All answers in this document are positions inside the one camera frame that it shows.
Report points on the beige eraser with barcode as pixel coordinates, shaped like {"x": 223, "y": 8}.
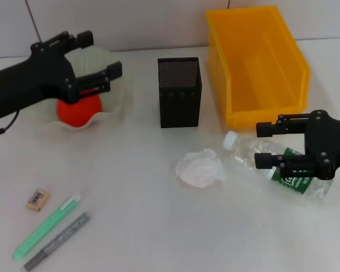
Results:
{"x": 37, "y": 200}

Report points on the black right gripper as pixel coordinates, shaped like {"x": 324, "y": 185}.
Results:
{"x": 331, "y": 141}

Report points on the white paper ball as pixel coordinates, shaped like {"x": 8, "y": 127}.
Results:
{"x": 201, "y": 170}

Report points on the yellow plastic bin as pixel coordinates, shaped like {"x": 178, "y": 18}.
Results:
{"x": 258, "y": 71}

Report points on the mint green pen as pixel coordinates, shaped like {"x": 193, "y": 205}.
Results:
{"x": 45, "y": 229}

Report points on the red-orange toy orange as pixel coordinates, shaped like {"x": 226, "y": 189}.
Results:
{"x": 85, "y": 113}

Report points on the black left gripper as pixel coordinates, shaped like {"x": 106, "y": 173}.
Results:
{"x": 34, "y": 82}

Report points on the black mesh pen holder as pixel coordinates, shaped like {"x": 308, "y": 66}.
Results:
{"x": 178, "y": 113}

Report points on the green glass fruit plate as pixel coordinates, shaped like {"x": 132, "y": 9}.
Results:
{"x": 105, "y": 56}

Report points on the grey marker pen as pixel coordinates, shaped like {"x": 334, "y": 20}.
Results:
{"x": 62, "y": 236}

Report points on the clear green-label water bottle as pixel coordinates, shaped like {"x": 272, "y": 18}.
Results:
{"x": 243, "y": 150}

